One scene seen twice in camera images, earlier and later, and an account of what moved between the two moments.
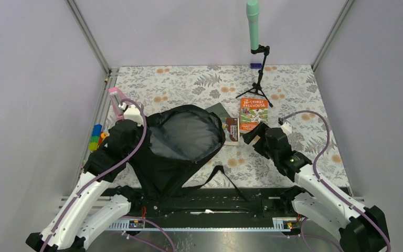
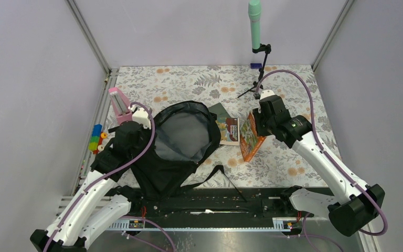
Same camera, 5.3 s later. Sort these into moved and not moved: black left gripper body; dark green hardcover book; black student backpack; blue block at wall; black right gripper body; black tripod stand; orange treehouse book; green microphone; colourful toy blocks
Moved: black right gripper body; black student backpack; orange treehouse book
Not moved: green microphone; black tripod stand; colourful toy blocks; blue block at wall; dark green hardcover book; black left gripper body
